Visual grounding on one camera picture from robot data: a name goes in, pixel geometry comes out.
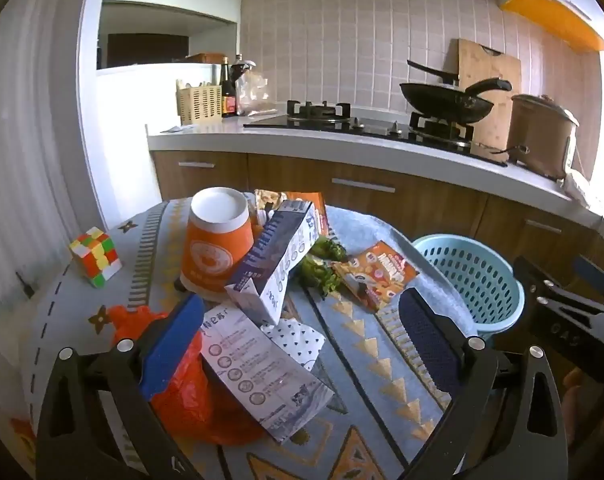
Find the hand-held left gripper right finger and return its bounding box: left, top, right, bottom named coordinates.
left=398, top=289, right=569, bottom=480

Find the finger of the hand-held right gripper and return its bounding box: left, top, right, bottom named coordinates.
left=573, top=254, right=604, bottom=306
left=512, top=256, right=578, bottom=307

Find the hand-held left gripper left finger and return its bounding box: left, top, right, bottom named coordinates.
left=36, top=292, right=205, bottom=480

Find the light blue plastic basket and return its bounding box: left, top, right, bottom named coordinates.
left=411, top=233, right=525, bottom=337

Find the orange snack packet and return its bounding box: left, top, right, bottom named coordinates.
left=254, top=189, right=330, bottom=241
left=332, top=241, right=419, bottom=313

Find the person's right hand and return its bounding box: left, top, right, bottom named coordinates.
left=563, top=367, right=599, bottom=456

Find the orange plastic bag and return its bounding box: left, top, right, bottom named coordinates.
left=109, top=305, right=273, bottom=446

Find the patterned grey tablecloth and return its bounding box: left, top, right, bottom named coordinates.
left=19, top=195, right=483, bottom=480

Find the flattened white printed carton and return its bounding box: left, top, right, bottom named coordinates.
left=200, top=307, right=335, bottom=443

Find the white rag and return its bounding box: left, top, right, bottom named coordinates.
left=562, top=170, right=599, bottom=207

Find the orange paper cup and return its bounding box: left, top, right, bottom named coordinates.
left=178, top=186, right=253, bottom=303

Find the colourful puzzle cube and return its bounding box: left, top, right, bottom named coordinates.
left=68, top=227, right=123, bottom=289

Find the white dotted paper wrapper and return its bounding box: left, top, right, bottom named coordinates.
left=259, top=319, right=327, bottom=373

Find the broccoli floret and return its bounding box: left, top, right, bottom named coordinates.
left=296, top=256, right=349, bottom=301
left=309, top=236, right=349, bottom=263

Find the beige rice cooker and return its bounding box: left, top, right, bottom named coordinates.
left=507, top=92, right=580, bottom=181

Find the blue and white milk carton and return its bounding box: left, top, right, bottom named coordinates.
left=224, top=199, right=323, bottom=326

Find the black frying pan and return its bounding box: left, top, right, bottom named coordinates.
left=399, top=77, right=513, bottom=126

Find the wooden kitchen cabinet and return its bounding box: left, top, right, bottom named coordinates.
left=149, top=150, right=604, bottom=281

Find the wooden cutting board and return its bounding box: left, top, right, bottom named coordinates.
left=442, top=38, right=523, bottom=151

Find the black spatula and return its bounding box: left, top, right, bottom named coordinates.
left=407, top=60, right=461, bottom=86

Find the white kitchen countertop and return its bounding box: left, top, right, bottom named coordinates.
left=146, top=112, right=604, bottom=228

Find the black gas stove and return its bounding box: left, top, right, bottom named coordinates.
left=243, top=100, right=510, bottom=167

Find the beige utensil basket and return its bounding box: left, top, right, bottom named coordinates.
left=176, top=79, right=223, bottom=126

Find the dark soy sauce bottle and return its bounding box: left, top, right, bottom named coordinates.
left=221, top=56, right=238, bottom=118

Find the orange range hood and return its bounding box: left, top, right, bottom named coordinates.
left=499, top=0, right=604, bottom=52

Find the clear plastic bag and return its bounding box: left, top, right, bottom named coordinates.
left=238, top=70, right=279, bottom=116

